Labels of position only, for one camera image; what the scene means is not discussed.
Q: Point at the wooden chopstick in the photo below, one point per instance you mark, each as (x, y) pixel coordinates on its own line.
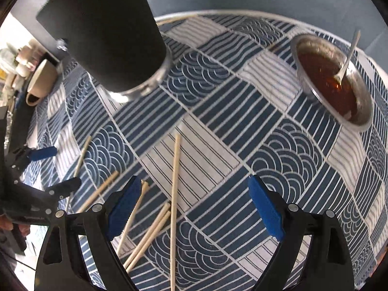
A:
(82, 156)
(151, 226)
(175, 188)
(100, 192)
(133, 218)
(151, 239)

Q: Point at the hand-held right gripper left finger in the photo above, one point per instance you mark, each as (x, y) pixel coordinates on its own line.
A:
(124, 209)

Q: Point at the black cylindrical utensil holder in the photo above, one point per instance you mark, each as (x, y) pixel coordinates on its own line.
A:
(100, 30)

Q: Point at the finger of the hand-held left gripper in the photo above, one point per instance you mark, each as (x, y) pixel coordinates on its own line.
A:
(45, 153)
(65, 186)

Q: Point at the brown sauce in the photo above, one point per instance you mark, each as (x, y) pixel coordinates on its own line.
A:
(321, 72)

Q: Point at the metal bowl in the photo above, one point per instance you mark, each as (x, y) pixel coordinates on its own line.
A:
(362, 103)

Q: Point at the pile of pink white items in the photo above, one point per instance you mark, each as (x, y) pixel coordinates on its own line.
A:
(24, 59)

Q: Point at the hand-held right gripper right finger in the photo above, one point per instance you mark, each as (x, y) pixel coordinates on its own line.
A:
(266, 209)

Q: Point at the blue patterned tablecloth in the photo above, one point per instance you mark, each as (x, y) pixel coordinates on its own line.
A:
(212, 121)

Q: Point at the beige mug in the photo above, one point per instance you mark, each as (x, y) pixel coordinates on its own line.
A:
(42, 78)

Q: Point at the person's left hand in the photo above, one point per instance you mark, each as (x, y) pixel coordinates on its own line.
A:
(6, 222)

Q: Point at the metal spoon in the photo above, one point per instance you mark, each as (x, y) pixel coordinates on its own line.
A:
(348, 57)

